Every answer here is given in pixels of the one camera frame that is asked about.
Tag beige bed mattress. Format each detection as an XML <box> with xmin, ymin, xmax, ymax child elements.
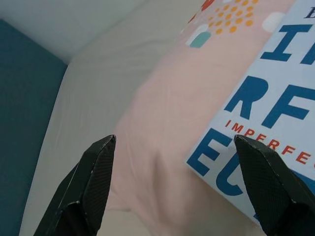
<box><xmin>40</xmin><ymin>0</ymin><xmax>261</xmax><ymax>236</ymax></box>

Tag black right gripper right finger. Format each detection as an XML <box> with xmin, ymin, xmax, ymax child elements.
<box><xmin>233</xmin><ymin>135</ymin><xmax>315</xmax><ymax>236</ymax></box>

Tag pink patterned pillow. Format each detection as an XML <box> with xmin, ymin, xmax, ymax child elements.
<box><xmin>104</xmin><ymin>0</ymin><xmax>300</xmax><ymax>223</ymax></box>

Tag white book blue letters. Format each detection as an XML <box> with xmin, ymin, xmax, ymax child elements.
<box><xmin>184</xmin><ymin>0</ymin><xmax>315</xmax><ymax>223</ymax></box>

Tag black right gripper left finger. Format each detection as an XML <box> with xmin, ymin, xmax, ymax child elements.
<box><xmin>33</xmin><ymin>134</ymin><xmax>117</xmax><ymax>236</ymax></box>

